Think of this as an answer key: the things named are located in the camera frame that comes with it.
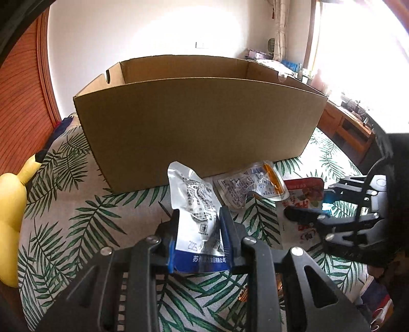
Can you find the blue box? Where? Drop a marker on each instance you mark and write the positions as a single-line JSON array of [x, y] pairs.
[[292, 65]]

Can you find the patterned beige curtain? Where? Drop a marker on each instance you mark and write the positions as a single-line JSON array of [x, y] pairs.
[[281, 32]]

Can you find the yellow plush toy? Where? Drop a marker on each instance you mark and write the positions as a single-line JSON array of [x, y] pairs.
[[12, 223]]

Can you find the long wooden cabinet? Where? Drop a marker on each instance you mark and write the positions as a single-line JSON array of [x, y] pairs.
[[338, 127]]

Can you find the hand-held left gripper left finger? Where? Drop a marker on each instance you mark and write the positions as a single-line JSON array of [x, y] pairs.
[[172, 255]]

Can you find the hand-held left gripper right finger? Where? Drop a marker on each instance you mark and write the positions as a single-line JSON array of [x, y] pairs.
[[228, 236]]

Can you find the white packet with red label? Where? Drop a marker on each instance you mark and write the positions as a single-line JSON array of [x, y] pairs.
[[302, 191]]

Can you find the silver foil snack packet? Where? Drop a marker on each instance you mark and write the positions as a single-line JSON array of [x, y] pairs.
[[195, 204]]

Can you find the wooden framed window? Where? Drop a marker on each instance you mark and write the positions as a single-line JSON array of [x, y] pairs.
[[351, 48]]

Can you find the pink box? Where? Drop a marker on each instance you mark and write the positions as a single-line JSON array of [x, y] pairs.
[[257, 53]]

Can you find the clear packet with orange snack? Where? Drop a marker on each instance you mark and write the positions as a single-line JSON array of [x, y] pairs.
[[239, 188]]

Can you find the dark cloth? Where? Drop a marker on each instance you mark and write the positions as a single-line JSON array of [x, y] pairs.
[[64, 126]]

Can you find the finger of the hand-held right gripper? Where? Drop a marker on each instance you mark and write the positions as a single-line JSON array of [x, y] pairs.
[[338, 226], [351, 186]]

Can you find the green leaf print cloth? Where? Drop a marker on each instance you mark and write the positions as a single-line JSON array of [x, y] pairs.
[[96, 223]]

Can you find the round hand fan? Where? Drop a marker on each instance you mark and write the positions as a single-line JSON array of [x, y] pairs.
[[271, 45]]

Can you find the brown cardboard box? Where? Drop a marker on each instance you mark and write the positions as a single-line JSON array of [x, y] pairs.
[[191, 127]]

